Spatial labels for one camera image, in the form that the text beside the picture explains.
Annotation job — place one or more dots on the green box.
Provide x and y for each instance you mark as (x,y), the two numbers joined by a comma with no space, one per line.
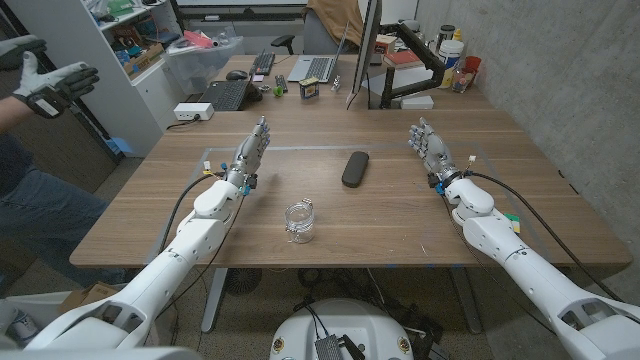
(120,7)

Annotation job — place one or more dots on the white paper sheet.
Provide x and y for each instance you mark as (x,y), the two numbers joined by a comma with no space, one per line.
(415,77)

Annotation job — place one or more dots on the person in blue jeans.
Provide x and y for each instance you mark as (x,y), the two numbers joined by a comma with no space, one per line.
(45,220)

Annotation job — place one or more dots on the silver laptop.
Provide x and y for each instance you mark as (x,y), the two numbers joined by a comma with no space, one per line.
(315,68)

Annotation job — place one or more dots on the yellow bottle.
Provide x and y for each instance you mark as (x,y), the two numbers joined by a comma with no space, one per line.
(457,35)

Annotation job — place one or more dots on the small green object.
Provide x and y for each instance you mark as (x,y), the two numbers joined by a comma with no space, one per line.
(278,91)

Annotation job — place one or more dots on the white printed can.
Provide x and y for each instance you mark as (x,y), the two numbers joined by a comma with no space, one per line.
(22,327)

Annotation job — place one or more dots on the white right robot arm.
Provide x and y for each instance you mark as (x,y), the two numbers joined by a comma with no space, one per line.
(525,270)

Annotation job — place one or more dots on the person's right forearm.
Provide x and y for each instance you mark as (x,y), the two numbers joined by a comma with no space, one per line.
(12,112)

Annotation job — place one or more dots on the white plastic bin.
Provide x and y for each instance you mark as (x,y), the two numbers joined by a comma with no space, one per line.
(40,306)

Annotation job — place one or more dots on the orange white box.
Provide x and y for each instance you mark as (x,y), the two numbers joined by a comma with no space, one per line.
(386,45)

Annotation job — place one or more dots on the small silver figure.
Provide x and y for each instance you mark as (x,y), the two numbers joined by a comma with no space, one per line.
(336,85)

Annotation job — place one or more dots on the wide black keyboard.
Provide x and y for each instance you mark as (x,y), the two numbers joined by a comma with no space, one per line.
(225,95)

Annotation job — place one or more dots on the white shelf cabinet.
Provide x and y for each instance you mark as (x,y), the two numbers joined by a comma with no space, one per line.
(120,105)

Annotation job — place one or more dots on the person's right gloved hand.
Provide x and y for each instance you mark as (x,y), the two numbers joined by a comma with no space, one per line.
(55,82)

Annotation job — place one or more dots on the small yellow black box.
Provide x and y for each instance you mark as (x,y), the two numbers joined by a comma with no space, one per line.
(309,88)

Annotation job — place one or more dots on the multicolour puzzle cube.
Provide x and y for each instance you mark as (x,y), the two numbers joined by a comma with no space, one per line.
(514,222)

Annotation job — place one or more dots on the pink packet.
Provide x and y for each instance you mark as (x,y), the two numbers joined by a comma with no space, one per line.
(197,39)

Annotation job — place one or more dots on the open cardboard box with items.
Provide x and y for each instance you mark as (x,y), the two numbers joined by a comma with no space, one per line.
(145,60)

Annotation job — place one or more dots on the black remote control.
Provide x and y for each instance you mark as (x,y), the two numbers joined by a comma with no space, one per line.
(280,82)

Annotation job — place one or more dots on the compact black keyboard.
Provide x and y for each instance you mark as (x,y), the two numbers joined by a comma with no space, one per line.
(263,63)

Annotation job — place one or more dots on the clear plastic storage bin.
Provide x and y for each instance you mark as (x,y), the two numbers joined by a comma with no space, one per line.
(200,67)

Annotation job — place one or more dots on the red book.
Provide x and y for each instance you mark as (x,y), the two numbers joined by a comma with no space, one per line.
(402,59)

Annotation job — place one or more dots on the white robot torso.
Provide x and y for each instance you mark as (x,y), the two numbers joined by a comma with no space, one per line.
(345,320)

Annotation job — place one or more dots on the tan jacket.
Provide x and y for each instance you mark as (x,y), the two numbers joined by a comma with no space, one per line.
(335,17)

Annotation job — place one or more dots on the jar with black lid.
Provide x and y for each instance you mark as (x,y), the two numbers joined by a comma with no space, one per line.
(445,34)

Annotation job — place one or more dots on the red cup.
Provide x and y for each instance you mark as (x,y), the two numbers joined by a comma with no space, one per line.
(473,64)

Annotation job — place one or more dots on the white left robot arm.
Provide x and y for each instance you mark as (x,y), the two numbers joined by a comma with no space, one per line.
(175,250)

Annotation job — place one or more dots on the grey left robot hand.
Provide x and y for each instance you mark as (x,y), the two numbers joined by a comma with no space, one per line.
(250,150)

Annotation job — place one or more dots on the clear glass cup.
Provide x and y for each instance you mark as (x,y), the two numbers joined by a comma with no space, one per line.
(300,222)

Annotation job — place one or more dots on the computer monitor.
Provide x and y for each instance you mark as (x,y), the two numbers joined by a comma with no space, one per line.
(367,45)

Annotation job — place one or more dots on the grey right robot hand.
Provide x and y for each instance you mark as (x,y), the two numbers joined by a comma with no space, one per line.
(435,150)

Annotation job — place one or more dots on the black round fan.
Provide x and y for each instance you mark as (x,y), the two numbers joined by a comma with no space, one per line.
(242,281)

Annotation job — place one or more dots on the black computer mouse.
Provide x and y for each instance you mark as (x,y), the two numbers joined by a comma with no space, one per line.
(236,75)

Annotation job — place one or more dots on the black glasses case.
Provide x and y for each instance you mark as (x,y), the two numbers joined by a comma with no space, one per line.
(355,169)

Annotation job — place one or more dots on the glass jar with bits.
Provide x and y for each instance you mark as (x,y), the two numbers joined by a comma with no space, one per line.
(462,82)

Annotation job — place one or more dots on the flat white box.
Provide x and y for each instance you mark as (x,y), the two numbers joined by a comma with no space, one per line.
(417,102)

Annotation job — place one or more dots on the person's left gloved hand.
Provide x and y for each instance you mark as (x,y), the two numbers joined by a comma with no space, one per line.
(17,47)

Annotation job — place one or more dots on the white power strip box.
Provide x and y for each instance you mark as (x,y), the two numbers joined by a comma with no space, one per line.
(192,111)

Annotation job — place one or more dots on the grey office chair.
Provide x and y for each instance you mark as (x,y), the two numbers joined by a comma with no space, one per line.
(320,37)

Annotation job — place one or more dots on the flat brown cardboard box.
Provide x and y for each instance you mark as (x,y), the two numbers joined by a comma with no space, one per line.
(85,295)

